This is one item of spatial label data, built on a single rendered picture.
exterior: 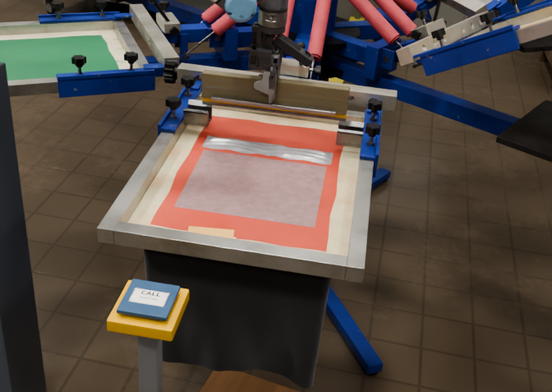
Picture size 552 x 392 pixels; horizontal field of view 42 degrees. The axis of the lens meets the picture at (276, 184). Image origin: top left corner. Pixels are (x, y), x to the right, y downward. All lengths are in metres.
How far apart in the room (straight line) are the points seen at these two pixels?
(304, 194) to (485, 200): 2.18
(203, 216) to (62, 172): 2.18
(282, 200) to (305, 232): 0.14
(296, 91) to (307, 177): 0.25
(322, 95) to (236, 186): 0.36
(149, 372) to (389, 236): 2.06
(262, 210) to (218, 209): 0.10
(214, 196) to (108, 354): 1.11
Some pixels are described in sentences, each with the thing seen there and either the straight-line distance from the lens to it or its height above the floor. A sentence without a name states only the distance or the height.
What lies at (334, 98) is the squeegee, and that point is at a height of 1.11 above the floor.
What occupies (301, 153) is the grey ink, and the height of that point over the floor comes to 0.96.
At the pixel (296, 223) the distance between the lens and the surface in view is 1.70.
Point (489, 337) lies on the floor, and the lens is 3.01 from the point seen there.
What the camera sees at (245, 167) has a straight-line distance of 1.91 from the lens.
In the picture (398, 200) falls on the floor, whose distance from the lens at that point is 3.73.
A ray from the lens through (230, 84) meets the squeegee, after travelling 2.00.
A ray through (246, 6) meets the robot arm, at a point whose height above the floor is 1.39.
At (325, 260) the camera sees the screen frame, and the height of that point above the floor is 0.99.
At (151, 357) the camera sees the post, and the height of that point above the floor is 0.83.
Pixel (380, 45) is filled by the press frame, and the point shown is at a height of 1.05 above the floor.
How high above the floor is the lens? 1.90
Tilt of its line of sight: 31 degrees down
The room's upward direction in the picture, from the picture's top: 5 degrees clockwise
